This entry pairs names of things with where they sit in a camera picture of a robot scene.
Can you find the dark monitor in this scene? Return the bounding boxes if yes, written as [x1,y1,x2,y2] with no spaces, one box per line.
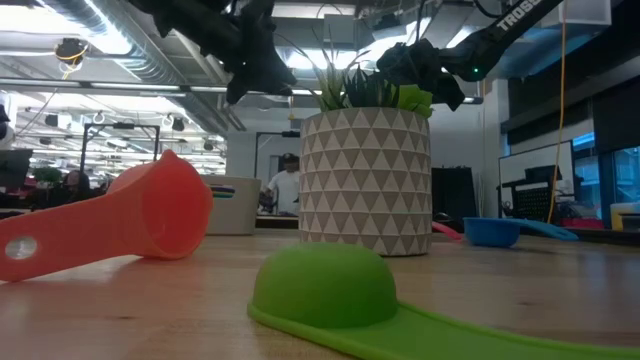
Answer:
[0,148,34,192]

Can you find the succulent in triangle-patterned pot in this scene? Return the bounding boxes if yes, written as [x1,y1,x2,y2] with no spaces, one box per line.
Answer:
[277,27,435,258]

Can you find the light grey plastic basket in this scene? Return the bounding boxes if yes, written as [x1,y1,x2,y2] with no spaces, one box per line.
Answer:
[201,174,263,237]

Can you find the ceiling cable reel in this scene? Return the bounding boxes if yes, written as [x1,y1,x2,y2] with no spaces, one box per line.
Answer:
[53,37,91,66]

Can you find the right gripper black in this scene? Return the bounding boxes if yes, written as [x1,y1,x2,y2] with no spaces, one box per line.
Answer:
[375,38,467,112]

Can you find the yellow storage bin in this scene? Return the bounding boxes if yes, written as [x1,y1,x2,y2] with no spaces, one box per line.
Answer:
[609,202,640,231]

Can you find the black pegboard stand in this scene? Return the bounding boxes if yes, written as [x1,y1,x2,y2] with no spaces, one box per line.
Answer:
[499,164,566,225]

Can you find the person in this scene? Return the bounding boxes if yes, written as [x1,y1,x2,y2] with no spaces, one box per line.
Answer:
[59,169,109,201]
[258,152,302,218]

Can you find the green background plant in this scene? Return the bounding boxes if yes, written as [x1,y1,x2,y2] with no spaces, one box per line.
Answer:
[32,166,65,187]

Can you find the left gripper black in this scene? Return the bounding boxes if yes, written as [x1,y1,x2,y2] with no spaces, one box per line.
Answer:
[224,0,299,105]

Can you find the black standing panel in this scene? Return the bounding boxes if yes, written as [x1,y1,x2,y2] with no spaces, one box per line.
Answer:
[431,166,479,226]

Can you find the flat red tray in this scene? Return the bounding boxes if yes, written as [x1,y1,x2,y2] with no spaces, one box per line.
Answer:
[558,217,605,230]

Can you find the white ceiling unit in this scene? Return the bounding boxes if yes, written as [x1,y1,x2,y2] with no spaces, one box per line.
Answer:
[542,0,613,28]

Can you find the black robot rig frame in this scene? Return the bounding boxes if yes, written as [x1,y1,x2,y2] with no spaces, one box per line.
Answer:
[79,122,161,166]

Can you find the yellow hanging cable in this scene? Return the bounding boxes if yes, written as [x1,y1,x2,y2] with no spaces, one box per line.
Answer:
[546,0,568,225]

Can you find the orange measuring cup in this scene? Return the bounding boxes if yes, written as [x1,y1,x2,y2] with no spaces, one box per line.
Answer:
[0,149,215,284]

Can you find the black door frame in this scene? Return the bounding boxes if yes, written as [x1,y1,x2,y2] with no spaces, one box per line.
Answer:
[254,130,301,176]

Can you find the red measuring cup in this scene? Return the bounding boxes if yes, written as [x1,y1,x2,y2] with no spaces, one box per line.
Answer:
[431,220,465,242]

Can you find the white board with black frame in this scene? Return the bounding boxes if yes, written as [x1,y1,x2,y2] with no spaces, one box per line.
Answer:
[498,140,575,221]

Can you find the blue measuring cup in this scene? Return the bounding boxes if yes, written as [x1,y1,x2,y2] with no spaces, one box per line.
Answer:
[462,216,581,249]

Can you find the green measuring cup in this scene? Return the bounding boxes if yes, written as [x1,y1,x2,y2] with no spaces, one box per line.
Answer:
[246,242,640,360]

